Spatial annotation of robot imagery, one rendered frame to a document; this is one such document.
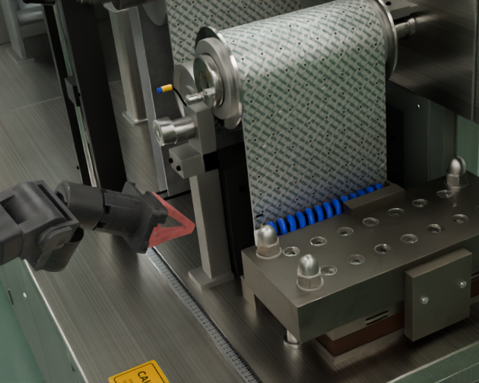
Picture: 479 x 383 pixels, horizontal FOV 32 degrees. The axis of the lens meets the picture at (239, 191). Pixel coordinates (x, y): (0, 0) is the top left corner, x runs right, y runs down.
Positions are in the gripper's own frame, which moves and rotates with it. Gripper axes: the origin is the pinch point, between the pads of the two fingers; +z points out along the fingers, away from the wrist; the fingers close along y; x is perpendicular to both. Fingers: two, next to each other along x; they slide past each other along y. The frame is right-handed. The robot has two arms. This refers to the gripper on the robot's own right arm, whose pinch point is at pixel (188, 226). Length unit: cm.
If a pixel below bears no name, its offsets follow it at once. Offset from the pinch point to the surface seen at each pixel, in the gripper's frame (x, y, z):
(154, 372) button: -18.3, 9.2, -2.1
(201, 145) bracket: 10.4, -6.8, 1.3
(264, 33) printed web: 28.8, -2.8, 1.8
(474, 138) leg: 23, -13, 59
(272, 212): 4.9, 0.4, 12.5
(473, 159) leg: 20, -13, 62
